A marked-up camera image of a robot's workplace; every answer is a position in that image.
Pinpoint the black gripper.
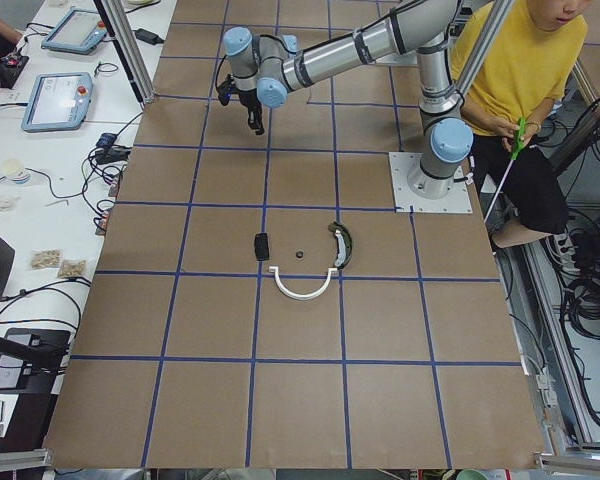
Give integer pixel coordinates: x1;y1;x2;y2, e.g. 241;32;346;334
238;89;265;135

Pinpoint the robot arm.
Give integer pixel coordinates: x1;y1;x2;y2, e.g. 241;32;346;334
215;1;472;199

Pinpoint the small black flat part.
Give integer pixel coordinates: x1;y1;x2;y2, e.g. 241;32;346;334
254;232;270;261

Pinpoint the dark green curved brake shoe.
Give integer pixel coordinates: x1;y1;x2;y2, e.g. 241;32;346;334
327;221;354;270

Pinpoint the white curved plastic arc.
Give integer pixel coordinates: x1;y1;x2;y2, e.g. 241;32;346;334
268;265;338;301

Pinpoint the black power adapter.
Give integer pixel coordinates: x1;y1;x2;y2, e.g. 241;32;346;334
133;28;164;45

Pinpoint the near blue teach pendant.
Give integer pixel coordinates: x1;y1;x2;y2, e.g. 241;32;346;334
21;72;93;133

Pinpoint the blue teach pendant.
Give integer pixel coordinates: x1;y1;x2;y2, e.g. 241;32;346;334
41;7;107;55
21;72;93;133

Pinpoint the far blue teach pendant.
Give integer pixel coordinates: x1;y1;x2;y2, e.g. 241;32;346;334
41;7;107;55

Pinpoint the white paper cup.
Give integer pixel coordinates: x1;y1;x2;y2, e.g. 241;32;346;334
1;158;31;185

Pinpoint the person in yellow shirt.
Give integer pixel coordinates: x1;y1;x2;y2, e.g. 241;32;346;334
461;0;590;251

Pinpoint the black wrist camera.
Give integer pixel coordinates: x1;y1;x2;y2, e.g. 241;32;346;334
215;74;236;106

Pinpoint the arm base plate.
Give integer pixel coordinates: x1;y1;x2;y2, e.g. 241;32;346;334
388;152;473;214
375;50;418;67

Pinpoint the aluminium frame post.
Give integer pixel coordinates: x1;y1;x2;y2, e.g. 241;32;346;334
93;0;155;105

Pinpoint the green handled screwdriver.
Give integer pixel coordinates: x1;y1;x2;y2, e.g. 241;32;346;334
484;117;526;223

